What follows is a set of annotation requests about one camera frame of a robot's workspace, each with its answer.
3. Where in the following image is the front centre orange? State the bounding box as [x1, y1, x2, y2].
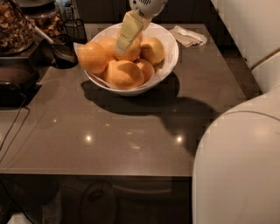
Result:
[103, 60, 144, 90]

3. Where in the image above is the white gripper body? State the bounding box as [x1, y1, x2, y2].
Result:
[129, 0, 168, 19]

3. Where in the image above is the black power cable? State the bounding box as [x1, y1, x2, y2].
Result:
[0, 92, 32, 164]

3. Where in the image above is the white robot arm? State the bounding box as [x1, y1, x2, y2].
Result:
[192, 0, 280, 224]

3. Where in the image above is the black appliance on counter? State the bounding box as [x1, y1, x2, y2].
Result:
[0, 66, 40, 108]

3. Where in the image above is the glass jar of nuts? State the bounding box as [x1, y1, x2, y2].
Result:
[0, 0, 34, 56]

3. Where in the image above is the black wire mesh cup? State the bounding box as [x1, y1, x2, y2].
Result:
[64, 18, 88, 44]

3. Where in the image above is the large left orange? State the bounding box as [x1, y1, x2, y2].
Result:
[77, 42, 109, 74]

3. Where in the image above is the back left orange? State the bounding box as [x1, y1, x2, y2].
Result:
[98, 37, 116, 61]

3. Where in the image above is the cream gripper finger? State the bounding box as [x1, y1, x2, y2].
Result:
[115, 10, 151, 54]

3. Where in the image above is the white ceramic bowl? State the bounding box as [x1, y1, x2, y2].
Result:
[85, 24, 179, 96]

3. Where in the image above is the dark glass cup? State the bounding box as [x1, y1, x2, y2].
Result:
[51, 34, 78, 69]

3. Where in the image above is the front right small orange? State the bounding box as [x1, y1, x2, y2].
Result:
[136, 59, 155, 82]

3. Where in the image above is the top centre orange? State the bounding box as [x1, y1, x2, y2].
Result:
[114, 38, 141, 61]

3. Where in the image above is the folded paper napkin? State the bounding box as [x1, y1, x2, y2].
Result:
[170, 25, 207, 47]

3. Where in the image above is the white paper bowl liner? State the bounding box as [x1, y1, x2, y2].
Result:
[73, 42, 173, 90]

